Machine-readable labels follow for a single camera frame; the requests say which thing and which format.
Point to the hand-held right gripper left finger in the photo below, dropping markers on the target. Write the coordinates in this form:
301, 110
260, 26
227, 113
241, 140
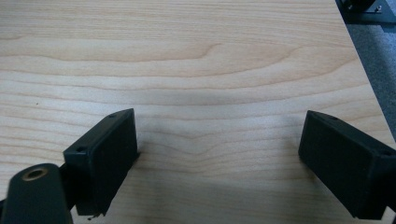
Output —
102, 161

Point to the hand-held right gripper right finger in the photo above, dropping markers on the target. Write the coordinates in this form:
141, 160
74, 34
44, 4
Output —
345, 165

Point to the black metal stand with base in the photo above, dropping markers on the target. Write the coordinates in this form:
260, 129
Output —
367, 15

